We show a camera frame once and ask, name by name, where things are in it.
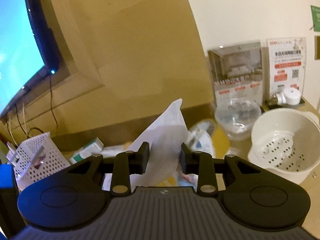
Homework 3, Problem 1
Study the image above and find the white printed plastic bag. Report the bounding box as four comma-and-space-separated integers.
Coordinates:
128, 99, 188, 189

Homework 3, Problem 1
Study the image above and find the green white small box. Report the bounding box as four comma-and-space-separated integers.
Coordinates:
69, 138, 104, 164

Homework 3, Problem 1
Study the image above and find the clear plastic bowl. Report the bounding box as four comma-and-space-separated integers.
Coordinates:
214, 99, 261, 141

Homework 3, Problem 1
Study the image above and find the white power adapter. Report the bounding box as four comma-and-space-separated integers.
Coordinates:
6, 142, 20, 166

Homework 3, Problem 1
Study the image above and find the white perforated plastic basket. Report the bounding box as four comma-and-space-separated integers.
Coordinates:
14, 132, 70, 189

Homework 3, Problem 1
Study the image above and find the white perforated steamer pot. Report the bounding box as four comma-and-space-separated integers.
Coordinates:
247, 108, 319, 184

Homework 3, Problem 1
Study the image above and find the grey hotel acrylic sign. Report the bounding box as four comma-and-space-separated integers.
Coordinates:
207, 40, 264, 106

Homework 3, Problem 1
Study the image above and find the white round plug device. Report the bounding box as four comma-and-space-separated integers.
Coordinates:
276, 87, 301, 106

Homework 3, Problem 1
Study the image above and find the white orange acrylic sign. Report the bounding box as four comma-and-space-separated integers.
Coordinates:
267, 37, 306, 97

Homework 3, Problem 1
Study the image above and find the black television cable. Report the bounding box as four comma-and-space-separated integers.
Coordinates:
13, 73, 60, 140

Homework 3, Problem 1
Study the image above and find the white television cable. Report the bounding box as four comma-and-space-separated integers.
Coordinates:
6, 102, 28, 140

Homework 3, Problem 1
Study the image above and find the wall-mounted television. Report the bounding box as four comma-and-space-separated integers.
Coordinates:
1, 0, 61, 117

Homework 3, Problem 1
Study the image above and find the brass wall switch plate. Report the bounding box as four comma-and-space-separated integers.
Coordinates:
315, 35, 320, 60

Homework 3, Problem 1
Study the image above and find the green wall sticker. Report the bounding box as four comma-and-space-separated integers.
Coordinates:
310, 5, 320, 32

